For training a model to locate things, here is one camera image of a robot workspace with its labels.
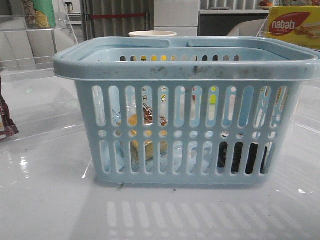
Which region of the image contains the bread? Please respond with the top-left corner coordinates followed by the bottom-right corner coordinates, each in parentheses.
top-left (115, 100), bottom-right (168, 172)

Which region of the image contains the black tissue pack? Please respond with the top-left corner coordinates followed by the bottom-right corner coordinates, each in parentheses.
top-left (217, 142), bottom-right (268, 175)

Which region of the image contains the light blue plastic basket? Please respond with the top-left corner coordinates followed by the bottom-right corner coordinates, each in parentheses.
top-left (53, 37), bottom-right (320, 186)

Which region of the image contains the white refrigerator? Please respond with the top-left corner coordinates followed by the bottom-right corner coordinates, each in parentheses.
top-left (153, 0), bottom-right (201, 37)

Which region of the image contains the clear acrylic left shelf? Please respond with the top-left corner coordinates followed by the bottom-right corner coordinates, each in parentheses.
top-left (0, 12), bottom-right (84, 146)

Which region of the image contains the red barrier tape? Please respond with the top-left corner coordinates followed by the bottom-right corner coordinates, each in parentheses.
top-left (89, 12), bottom-right (147, 19)

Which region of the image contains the maroon almond biscuit packet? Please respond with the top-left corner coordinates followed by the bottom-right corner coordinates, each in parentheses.
top-left (0, 82), bottom-right (19, 141)

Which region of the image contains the plate of fruit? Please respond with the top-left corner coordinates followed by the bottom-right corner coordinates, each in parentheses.
top-left (258, 0), bottom-right (274, 10)

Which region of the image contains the yellow nabati wafer box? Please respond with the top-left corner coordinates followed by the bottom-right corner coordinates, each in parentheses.
top-left (263, 5), bottom-right (320, 50)

